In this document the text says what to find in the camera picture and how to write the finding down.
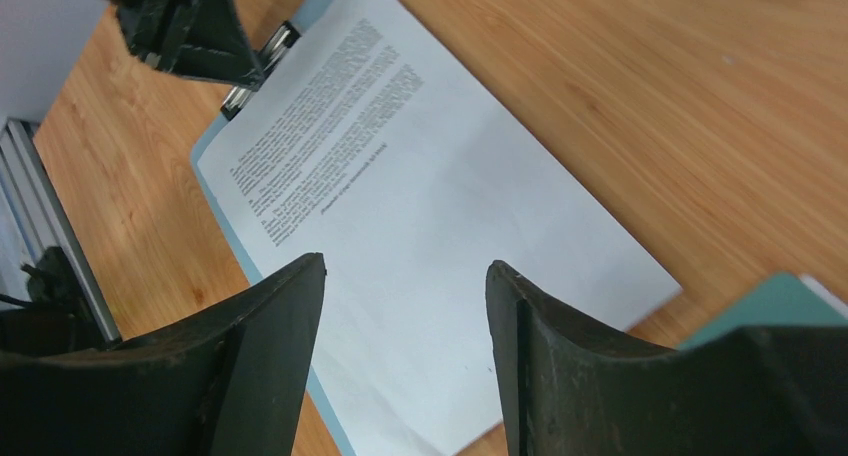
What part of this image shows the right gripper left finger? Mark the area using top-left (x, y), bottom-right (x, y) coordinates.
top-left (1, 253), bottom-right (326, 455)

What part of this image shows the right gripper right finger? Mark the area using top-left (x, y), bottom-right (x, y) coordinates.
top-left (485, 261), bottom-right (847, 455)

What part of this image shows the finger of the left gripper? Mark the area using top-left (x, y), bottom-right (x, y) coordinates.
top-left (116, 0), bottom-right (265, 89)

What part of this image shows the light blue clipboard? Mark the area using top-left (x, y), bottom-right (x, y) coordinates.
top-left (190, 0), bottom-right (359, 456)

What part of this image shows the paper sheet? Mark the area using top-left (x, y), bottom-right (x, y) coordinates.
top-left (191, 0), bottom-right (680, 455)

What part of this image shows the green file folder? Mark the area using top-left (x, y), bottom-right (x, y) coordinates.
top-left (677, 272), bottom-right (847, 350)

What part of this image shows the aluminium frame rail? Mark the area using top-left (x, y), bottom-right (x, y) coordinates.
top-left (1, 119), bottom-right (122, 344)

